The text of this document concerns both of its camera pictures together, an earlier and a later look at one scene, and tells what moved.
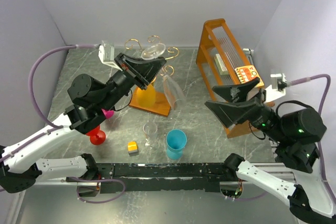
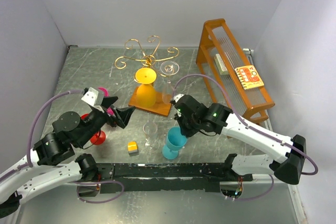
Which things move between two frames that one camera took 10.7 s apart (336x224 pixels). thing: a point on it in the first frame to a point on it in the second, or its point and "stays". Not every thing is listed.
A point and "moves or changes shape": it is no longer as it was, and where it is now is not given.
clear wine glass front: (151, 144) stays
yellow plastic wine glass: (146, 98) stays
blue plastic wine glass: (176, 141) moves or changes shape
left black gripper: (143, 71) to (123, 117)
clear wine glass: (174, 94) moves or changes shape
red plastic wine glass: (97, 136) stays
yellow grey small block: (133, 148) stays
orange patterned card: (248, 73) stays
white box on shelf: (220, 64) stays
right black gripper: (229, 112) to (186, 132)
